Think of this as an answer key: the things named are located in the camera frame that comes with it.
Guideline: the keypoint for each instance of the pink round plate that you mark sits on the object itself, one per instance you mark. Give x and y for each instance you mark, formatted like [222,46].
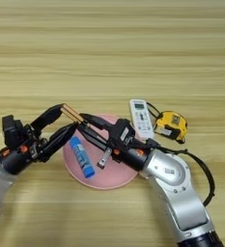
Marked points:
[107,178]

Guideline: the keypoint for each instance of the white remote control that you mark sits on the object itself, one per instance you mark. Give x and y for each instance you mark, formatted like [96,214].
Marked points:
[141,119]

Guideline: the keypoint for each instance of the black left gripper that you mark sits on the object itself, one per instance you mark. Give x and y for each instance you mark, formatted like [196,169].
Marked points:
[20,159]

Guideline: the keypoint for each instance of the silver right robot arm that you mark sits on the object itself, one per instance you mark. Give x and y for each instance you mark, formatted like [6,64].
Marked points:
[175,180]

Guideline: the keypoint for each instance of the left gripper small black box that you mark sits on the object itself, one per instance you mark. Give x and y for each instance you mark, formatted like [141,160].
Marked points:
[11,131]

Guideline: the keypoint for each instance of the gripper small black box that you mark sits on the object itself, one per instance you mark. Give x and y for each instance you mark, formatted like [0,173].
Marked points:
[122,131]
[11,131]

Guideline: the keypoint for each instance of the yellow black tape measure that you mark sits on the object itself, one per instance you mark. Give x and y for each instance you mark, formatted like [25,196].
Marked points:
[172,123]

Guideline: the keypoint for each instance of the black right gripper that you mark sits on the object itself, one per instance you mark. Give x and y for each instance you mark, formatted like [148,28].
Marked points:
[133,157]

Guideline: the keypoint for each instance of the blue glue stick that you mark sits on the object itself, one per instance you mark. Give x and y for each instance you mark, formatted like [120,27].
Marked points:
[81,157]

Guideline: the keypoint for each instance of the right gripper small black box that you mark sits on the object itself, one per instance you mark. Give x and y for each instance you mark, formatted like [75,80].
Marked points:
[122,131]

